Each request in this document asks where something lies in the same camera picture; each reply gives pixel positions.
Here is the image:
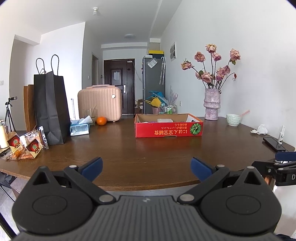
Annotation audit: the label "white plastic pill bottle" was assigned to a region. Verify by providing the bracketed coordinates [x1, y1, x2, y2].
[157, 118, 174, 123]

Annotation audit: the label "black smartphone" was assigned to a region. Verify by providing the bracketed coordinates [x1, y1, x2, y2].
[263, 137, 287, 152]

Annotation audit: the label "crumpled white tissue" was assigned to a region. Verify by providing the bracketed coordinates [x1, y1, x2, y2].
[250, 124, 268, 135]

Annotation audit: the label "pale green bowl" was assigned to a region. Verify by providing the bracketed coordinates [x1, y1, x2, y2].
[226, 114, 242, 126]

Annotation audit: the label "pink spoon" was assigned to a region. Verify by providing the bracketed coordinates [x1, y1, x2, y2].
[240, 109, 250, 118]

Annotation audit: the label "snack packets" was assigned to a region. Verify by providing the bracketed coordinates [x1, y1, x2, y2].
[4, 126, 49, 160]

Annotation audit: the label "blue tissue pack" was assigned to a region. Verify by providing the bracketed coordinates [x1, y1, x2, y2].
[70, 115, 93, 136]

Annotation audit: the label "white thermos jug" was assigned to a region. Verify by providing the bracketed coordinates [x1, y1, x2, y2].
[0, 120, 9, 149]

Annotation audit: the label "pink textured vase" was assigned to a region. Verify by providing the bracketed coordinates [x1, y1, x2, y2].
[204, 88, 221, 121]

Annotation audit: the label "orange fruit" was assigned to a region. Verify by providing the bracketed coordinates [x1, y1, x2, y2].
[96, 116, 107, 126]

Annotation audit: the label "black paper bag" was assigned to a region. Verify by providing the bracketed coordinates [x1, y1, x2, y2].
[34, 66, 71, 145]

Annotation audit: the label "brown paper bag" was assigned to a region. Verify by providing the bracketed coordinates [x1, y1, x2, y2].
[23, 84, 37, 132]

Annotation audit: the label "clear drinking glass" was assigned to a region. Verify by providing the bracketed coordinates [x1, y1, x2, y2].
[83, 108, 97, 126]

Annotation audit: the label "dried pink roses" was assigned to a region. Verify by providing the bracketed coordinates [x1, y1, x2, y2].
[181, 44, 241, 92]

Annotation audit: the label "pink suitcase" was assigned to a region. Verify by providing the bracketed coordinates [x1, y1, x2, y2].
[77, 85, 122, 122]

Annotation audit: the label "red cardboard box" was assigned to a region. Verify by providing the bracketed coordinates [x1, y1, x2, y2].
[134, 113, 204, 138]

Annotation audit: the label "yellow and blue toys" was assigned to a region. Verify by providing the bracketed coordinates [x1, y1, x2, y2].
[145, 91, 168, 108]

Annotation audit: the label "dark brown door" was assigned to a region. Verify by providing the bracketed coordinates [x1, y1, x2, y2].
[103, 59, 135, 115]

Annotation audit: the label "grey refrigerator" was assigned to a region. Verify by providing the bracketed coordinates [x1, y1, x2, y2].
[142, 57, 165, 114]

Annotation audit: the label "yellow box on fridge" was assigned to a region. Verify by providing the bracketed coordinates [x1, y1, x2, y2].
[149, 50, 164, 55]

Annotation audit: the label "ceiling lamp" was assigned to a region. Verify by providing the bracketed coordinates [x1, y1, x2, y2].
[124, 34, 135, 39]

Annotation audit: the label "smoke detector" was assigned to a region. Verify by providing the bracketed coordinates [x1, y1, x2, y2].
[93, 7, 98, 16]

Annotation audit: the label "camera tripod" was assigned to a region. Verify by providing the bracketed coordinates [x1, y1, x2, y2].
[4, 96, 18, 132]

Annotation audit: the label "wall electrical panel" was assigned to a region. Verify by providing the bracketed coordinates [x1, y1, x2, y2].
[170, 42, 176, 61]

